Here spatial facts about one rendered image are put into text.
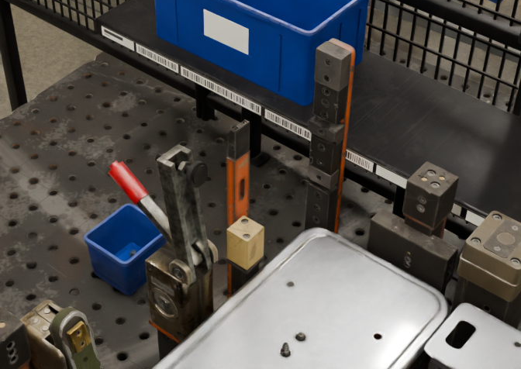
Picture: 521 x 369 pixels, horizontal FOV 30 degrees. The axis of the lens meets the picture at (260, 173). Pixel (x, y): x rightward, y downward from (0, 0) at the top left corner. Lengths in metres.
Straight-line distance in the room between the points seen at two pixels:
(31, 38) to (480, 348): 2.56
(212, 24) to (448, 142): 0.39
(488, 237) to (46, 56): 2.37
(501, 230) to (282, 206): 0.60
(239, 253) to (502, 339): 0.33
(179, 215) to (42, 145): 0.85
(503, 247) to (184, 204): 0.39
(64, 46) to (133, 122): 1.52
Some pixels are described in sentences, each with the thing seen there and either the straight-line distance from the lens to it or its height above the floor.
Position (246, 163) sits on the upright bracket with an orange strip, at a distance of 1.17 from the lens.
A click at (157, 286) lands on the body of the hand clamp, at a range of 1.20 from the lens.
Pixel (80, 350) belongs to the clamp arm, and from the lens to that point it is 1.08.
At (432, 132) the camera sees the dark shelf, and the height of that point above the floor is 1.03.
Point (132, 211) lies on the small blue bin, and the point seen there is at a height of 0.78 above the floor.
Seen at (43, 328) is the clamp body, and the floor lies 1.07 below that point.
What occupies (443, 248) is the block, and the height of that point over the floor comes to 1.00.
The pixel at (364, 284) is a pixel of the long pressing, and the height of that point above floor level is 1.00.
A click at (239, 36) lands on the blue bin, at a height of 1.10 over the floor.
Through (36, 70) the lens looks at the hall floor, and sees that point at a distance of 3.34.
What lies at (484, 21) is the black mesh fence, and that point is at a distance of 1.44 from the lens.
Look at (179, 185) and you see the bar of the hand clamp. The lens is 1.09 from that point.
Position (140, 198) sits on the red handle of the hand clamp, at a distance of 1.16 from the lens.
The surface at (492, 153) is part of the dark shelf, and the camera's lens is 1.40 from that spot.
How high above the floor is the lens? 1.91
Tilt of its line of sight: 42 degrees down
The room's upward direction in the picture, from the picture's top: 1 degrees clockwise
